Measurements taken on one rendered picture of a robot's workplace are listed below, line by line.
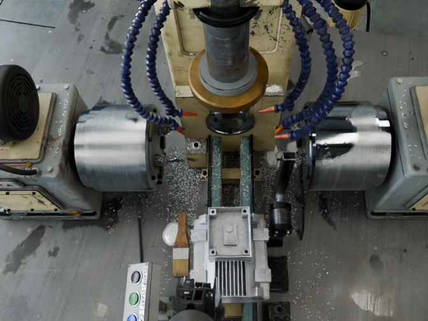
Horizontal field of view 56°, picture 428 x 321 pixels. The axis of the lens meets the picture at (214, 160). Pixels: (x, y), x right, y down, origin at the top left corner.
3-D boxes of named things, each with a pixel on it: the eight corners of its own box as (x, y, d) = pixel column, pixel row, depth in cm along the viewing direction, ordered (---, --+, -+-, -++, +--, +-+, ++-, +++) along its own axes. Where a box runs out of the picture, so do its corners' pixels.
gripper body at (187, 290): (218, 276, 79) (214, 304, 67) (218, 319, 79) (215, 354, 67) (178, 276, 79) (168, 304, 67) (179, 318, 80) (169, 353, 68)
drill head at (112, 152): (69, 131, 135) (34, 88, 112) (178, 130, 133) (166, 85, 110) (55, 203, 125) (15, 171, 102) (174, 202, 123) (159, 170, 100)
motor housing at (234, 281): (197, 231, 118) (190, 211, 101) (262, 230, 117) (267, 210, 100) (196, 304, 110) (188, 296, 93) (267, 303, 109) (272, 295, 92)
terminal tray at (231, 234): (208, 215, 104) (206, 207, 98) (249, 214, 104) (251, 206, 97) (208, 263, 99) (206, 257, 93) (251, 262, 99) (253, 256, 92)
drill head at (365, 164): (269, 128, 132) (276, 83, 109) (399, 127, 129) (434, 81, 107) (273, 202, 121) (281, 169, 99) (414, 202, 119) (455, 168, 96)
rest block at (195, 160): (189, 152, 142) (185, 135, 132) (209, 151, 142) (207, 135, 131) (188, 167, 140) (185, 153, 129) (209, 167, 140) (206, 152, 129)
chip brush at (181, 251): (174, 213, 133) (174, 212, 133) (190, 213, 133) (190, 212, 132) (172, 278, 125) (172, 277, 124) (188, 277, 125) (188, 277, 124)
